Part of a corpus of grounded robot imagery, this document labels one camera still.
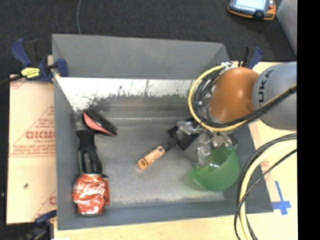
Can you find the crushed red soda can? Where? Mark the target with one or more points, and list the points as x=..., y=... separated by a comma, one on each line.
x=90, y=194

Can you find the brown cardboard board red print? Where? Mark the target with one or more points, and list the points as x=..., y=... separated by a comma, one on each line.
x=30, y=109

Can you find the grey metal bin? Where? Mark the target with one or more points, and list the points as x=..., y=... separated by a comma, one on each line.
x=150, y=179

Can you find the black and red dish brush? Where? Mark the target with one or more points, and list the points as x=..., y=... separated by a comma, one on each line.
x=87, y=146

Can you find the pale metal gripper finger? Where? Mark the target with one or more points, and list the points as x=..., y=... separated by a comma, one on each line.
x=199, y=156
x=206, y=154

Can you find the green plastic bowl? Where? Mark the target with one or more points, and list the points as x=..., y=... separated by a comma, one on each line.
x=220, y=171

